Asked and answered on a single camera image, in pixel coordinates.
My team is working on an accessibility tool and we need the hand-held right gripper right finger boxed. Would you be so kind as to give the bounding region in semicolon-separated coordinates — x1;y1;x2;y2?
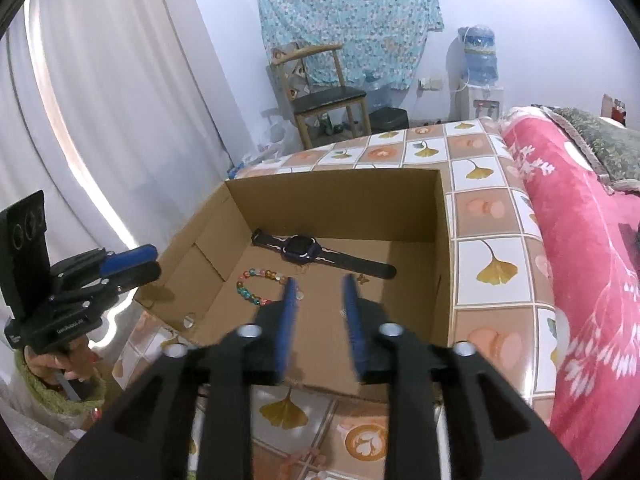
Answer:
341;274;583;480

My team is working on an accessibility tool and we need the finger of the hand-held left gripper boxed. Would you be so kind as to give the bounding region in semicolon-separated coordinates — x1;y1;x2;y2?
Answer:
107;260;163;293
97;244;158;277

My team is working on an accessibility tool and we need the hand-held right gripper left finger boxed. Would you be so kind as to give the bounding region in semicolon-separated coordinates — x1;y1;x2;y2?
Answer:
54;276;301;480

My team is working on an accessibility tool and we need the multicolour bead bracelet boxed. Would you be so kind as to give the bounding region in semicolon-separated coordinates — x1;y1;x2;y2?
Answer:
236;267;303;308

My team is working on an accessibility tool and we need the smartwatch with navy case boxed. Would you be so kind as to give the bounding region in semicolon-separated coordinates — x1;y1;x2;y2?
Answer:
250;227;398;281

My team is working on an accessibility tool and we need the brown cardboard box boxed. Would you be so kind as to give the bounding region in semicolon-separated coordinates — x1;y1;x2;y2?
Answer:
134;167;456;403

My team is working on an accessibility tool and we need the person's left hand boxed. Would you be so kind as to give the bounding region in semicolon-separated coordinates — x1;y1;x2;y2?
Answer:
22;335;101;386

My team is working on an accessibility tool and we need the white curtain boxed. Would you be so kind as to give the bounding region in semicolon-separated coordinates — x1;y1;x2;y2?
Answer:
0;0;236;271

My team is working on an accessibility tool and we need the leaf pattern table sheet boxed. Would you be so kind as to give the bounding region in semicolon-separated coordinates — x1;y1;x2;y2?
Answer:
112;117;561;480

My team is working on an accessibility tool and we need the white plastic bag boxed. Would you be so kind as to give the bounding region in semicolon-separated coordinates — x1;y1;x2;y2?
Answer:
257;110;291;153

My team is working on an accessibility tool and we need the black waste bin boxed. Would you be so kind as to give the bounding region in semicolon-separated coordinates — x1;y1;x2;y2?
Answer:
369;106;410;135

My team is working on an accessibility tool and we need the wooden chair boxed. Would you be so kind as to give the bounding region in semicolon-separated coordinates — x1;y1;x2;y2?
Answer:
271;42;371;150

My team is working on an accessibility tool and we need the clear water jug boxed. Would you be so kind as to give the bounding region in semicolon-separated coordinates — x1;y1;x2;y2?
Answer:
362;72;401;111

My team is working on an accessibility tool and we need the pink floral blanket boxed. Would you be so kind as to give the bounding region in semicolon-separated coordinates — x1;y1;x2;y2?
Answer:
500;105;640;478

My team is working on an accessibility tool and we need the white water dispenser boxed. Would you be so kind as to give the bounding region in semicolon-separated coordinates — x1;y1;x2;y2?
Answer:
457;85;506;123

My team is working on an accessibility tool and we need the grey green blanket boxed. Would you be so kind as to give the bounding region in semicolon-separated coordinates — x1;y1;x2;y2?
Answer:
532;105;640;193

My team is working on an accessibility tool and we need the teal floral cloth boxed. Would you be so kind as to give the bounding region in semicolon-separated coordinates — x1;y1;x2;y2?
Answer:
254;0;445;91

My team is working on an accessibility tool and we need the red box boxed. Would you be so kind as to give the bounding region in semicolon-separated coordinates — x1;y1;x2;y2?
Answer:
600;92;628;123

